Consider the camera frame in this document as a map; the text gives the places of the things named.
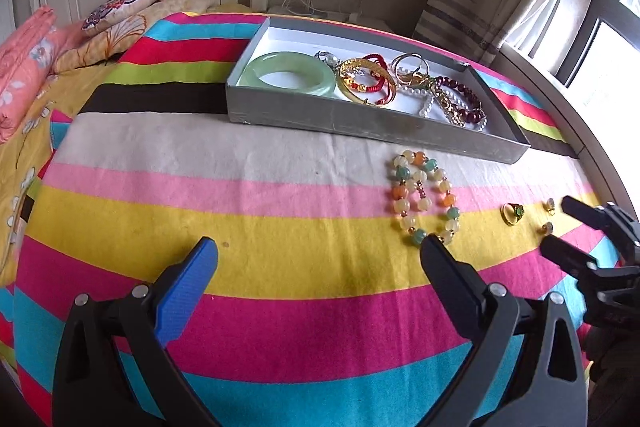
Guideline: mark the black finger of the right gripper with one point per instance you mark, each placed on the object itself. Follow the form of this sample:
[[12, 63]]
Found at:
[[574, 262], [611, 219]]

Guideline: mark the embroidered floral small pillow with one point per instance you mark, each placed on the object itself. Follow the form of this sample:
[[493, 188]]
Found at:
[[110, 13]]

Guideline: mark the green jade bangle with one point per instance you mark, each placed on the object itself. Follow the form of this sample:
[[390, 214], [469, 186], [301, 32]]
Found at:
[[289, 72]]

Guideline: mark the small gold pearl earring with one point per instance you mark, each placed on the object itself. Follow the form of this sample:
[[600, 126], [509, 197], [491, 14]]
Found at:
[[549, 206]]

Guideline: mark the gold bangle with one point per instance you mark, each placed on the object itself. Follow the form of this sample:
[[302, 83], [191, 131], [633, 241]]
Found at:
[[366, 82]]

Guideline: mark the yellow floral bed sheet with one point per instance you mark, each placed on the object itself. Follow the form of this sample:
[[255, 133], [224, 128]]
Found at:
[[31, 146]]

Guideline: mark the silver pearl brooch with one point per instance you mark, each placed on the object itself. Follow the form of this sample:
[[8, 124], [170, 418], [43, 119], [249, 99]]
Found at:
[[329, 59]]

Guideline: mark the dark window frame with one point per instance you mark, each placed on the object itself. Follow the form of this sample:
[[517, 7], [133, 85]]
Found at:
[[612, 13]]

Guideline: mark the striped colourful bed cover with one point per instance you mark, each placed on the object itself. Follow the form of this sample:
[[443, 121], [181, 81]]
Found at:
[[319, 313]]

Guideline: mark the folded pink floral quilt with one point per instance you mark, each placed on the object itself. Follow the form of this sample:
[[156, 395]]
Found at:
[[26, 60]]

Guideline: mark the white nightstand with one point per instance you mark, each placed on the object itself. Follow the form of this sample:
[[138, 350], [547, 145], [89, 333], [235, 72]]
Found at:
[[354, 19]]

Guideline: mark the grey shallow jewelry box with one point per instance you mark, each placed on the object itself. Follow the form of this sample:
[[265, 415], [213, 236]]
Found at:
[[441, 103]]

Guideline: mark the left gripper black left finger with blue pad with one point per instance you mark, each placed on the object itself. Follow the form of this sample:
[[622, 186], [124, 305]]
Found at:
[[113, 367]]

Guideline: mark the yellow shell pattern pillow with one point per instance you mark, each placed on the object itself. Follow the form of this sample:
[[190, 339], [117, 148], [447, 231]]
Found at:
[[118, 38]]

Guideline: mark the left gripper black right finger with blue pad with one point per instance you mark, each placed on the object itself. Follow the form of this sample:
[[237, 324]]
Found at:
[[524, 366]]

